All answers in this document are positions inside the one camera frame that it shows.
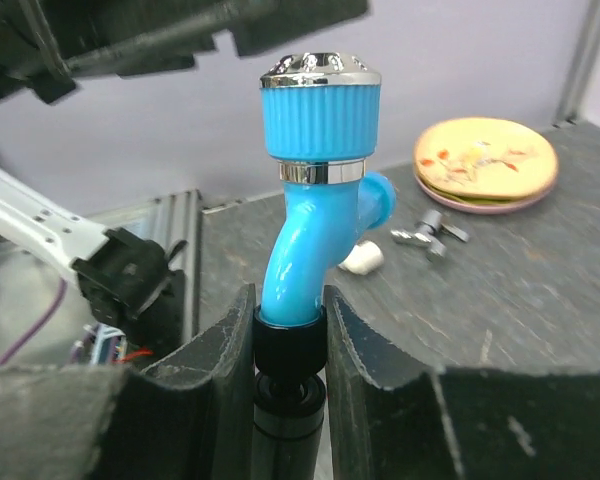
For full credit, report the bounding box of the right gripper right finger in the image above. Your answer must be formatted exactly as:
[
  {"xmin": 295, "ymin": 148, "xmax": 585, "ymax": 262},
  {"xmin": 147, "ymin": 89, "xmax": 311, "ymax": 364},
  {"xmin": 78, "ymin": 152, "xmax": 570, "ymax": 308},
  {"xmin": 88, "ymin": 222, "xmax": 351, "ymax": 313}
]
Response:
[{"xmin": 324, "ymin": 286, "xmax": 600, "ymax": 479}]

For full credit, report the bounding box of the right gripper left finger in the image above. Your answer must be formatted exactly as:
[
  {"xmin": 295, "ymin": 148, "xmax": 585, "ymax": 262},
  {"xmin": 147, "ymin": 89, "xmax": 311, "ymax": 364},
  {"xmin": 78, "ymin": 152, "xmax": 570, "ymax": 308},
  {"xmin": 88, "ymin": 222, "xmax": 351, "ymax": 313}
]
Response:
[{"xmin": 0, "ymin": 285, "xmax": 256, "ymax": 479}]

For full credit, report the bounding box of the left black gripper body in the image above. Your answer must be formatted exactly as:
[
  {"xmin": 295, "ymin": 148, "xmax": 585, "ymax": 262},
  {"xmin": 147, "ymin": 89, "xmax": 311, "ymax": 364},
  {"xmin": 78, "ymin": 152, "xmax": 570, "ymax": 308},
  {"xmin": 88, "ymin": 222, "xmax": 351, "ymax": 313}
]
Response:
[{"xmin": 0, "ymin": 1, "xmax": 370, "ymax": 104}]

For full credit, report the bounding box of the black cylindrical adapter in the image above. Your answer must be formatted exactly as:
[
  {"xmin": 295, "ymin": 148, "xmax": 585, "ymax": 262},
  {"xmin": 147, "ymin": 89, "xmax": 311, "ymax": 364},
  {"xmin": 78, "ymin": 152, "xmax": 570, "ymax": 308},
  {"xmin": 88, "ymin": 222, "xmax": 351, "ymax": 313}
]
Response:
[{"xmin": 251, "ymin": 308, "xmax": 327, "ymax": 480}]

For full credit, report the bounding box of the blue water faucet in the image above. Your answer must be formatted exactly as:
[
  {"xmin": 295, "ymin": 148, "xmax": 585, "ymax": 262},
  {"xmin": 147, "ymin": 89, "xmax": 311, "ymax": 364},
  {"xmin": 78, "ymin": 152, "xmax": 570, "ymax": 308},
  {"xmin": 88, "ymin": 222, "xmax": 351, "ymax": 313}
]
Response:
[{"xmin": 260, "ymin": 52, "xmax": 396, "ymax": 327}]

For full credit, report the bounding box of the white pvc elbow left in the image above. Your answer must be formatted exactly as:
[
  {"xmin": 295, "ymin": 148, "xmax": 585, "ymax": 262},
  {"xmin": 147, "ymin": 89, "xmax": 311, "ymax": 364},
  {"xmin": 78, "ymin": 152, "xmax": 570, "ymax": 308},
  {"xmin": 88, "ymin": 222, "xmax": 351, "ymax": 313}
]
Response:
[{"xmin": 338, "ymin": 241, "xmax": 384, "ymax": 276}]

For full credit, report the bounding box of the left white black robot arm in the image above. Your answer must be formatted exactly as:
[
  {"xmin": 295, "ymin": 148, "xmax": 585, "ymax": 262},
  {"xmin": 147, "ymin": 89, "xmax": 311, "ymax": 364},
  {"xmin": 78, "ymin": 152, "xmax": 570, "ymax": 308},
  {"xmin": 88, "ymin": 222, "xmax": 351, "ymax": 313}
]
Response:
[{"xmin": 0, "ymin": 1, "xmax": 370, "ymax": 354}]

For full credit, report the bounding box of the silver metal faucet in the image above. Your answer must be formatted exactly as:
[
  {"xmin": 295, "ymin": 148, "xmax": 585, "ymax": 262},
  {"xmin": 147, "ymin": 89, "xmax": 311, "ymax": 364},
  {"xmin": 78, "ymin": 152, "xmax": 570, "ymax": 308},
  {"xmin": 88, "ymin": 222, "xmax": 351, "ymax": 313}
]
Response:
[{"xmin": 390, "ymin": 209, "xmax": 470, "ymax": 261}]

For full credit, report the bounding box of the pink plate under orange plate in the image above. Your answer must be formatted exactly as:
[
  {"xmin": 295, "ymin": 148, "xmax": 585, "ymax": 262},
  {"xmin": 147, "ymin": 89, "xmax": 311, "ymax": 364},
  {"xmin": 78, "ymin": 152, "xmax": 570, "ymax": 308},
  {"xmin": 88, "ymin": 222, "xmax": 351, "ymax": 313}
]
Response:
[{"xmin": 415, "ymin": 175, "xmax": 558, "ymax": 215}]

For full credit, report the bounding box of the orange bird pattern plate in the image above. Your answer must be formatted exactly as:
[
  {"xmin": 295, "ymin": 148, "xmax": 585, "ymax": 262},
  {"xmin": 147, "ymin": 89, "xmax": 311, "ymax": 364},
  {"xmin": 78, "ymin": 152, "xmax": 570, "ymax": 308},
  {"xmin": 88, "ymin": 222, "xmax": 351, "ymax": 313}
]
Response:
[{"xmin": 413, "ymin": 117, "xmax": 559, "ymax": 200}]

